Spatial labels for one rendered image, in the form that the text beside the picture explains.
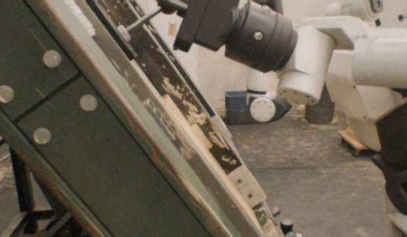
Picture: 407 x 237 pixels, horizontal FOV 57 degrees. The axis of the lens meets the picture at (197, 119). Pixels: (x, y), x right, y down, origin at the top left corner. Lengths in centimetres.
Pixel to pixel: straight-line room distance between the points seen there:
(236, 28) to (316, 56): 12
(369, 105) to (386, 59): 38
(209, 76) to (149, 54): 534
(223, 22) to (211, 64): 571
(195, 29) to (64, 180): 28
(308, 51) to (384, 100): 36
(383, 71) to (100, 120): 36
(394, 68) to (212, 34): 24
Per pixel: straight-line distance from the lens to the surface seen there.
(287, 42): 54
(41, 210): 292
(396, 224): 121
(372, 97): 89
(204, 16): 54
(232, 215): 67
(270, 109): 117
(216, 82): 629
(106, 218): 38
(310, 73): 56
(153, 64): 95
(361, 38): 55
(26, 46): 35
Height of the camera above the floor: 140
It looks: 14 degrees down
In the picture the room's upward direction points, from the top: 2 degrees counter-clockwise
